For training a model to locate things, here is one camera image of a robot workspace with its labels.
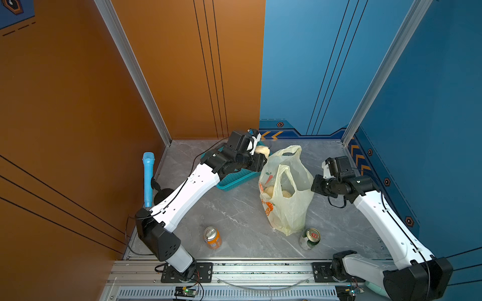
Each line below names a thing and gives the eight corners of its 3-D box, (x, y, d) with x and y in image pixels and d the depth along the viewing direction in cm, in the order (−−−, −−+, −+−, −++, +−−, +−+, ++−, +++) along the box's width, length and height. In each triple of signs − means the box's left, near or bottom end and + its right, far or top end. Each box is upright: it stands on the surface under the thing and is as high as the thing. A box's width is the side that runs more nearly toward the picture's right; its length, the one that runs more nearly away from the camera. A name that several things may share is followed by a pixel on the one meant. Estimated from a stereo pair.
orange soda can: (207, 249, 81) (202, 241, 72) (209, 235, 85) (204, 226, 76) (221, 249, 81) (217, 241, 72) (222, 235, 85) (219, 226, 76)
